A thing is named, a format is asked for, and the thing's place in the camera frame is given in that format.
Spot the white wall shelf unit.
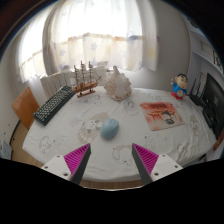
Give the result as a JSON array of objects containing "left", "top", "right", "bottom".
[{"left": 186, "top": 16, "right": 224, "bottom": 88}]

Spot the brown wooden chair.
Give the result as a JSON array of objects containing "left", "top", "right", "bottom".
[{"left": 11, "top": 87, "right": 40, "bottom": 131}]

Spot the white radiator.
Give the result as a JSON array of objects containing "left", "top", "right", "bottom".
[{"left": 39, "top": 66, "right": 108, "bottom": 100}]

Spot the black monitor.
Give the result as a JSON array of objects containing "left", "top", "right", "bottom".
[{"left": 201, "top": 72, "right": 224, "bottom": 141}]

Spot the light blue computer mouse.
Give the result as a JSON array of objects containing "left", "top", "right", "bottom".
[{"left": 99, "top": 117, "right": 120, "bottom": 141}]

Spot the large white conch shell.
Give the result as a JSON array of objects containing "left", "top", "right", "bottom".
[{"left": 103, "top": 65, "right": 133, "bottom": 102}]

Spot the cartoon boy figurine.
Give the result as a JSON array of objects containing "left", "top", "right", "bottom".
[{"left": 170, "top": 73, "right": 189, "bottom": 101}]

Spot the white printed tablecloth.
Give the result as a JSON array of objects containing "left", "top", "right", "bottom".
[{"left": 21, "top": 85, "right": 218, "bottom": 183}]

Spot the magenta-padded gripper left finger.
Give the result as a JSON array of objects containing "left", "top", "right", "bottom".
[{"left": 40, "top": 142, "right": 92, "bottom": 186}]

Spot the wooden model sailing ship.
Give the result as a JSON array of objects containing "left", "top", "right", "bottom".
[{"left": 71, "top": 60, "right": 103, "bottom": 99}]

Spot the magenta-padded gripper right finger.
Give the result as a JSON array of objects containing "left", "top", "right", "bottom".
[{"left": 131, "top": 142, "right": 184, "bottom": 186}]

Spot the black router with antennas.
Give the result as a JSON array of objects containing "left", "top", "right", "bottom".
[{"left": 188, "top": 78, "right": 208, "bottom": 108}]

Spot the black keyboard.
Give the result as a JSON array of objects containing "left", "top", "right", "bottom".
[{"left": 33, "top": 85, "right": 76, "bottom": 127}]

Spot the white star-print curtain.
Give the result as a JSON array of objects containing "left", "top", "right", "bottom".
[{"left": 18, "top": 0, "right": 160, "bottom": 83}]

